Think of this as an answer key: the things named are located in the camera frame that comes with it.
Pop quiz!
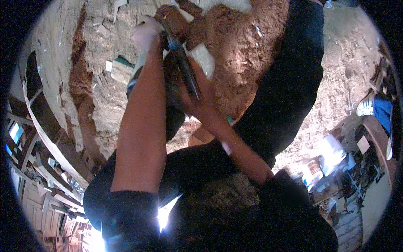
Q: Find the person's right hand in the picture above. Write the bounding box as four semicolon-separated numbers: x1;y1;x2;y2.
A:
177;58;221;123

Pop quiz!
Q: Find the person's left hand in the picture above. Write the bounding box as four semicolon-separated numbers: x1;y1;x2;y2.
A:
131;16;165;52

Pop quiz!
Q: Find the long dark metal tool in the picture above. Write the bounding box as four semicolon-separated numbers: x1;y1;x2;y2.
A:
156;13;203;101

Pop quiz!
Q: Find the brown wooden block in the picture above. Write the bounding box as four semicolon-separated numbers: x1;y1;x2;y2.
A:
154;4;194;45

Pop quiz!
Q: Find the white block piece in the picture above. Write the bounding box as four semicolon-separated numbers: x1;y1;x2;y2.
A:
186;43;216;80

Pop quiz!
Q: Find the wood scrap with teal edge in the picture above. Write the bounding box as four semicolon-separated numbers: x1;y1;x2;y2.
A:
110;57;136;84

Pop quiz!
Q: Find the large grey wooden board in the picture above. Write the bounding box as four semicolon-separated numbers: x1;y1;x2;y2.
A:
20;0;108;189

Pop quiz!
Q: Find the person's body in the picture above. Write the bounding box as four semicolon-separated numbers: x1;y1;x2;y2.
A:
82;139;339;252

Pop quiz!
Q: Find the white bucket with red label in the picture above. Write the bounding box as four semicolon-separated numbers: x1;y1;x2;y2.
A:
301;159;325;193

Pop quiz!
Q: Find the white plastic container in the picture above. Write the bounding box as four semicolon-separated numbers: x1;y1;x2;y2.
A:
319;134;347;177

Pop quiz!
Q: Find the heap of wooden planks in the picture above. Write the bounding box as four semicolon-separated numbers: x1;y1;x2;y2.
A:
6;94;104;252

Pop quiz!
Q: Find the cluttered heap of tools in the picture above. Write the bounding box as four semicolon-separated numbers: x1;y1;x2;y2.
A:
310;126;392;251

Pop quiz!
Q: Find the curved brown wooden piece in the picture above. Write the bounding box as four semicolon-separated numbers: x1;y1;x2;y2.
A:
361;115;395;186

